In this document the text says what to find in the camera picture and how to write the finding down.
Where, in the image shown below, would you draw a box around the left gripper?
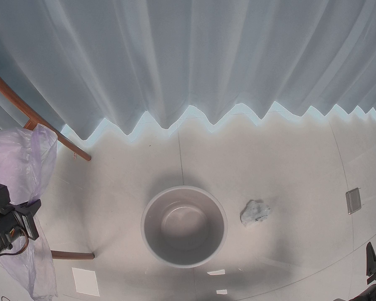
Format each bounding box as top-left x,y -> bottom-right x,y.
0,213 -> 40,250

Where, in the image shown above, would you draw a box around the wooden chair white cushions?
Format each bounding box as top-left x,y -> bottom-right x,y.
0,62 -> 95,261

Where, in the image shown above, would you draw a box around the purple plastic bag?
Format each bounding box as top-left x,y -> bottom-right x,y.
0,125 -> 59,300

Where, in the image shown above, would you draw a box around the crumpled white printed wrapper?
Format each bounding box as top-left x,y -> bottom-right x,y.
241,199 -> 272,228

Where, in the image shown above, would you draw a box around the pale blue curtain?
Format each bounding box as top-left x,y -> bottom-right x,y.
0,0 -> 376,144

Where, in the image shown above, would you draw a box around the white trash bin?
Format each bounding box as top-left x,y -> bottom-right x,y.
140,185 -> 229,268

